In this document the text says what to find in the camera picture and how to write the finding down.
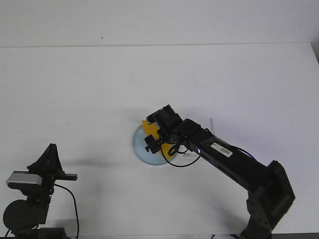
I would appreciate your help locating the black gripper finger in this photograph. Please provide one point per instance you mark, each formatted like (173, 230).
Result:
(56, 161)
(43, 163)

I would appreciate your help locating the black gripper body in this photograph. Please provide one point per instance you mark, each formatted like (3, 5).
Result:
(48, 181)
(155, 141)

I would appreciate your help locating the yellow corn cob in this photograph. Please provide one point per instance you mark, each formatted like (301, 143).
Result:
(172, 151)

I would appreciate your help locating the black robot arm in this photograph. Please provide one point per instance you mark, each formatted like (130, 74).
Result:
(270, 194)
(22, 217)

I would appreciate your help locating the clear tape strip on table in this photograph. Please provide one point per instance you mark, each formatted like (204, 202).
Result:
(212, 126)

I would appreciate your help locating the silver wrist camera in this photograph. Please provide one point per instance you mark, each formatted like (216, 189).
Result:
(23, 180)
(155, 117)

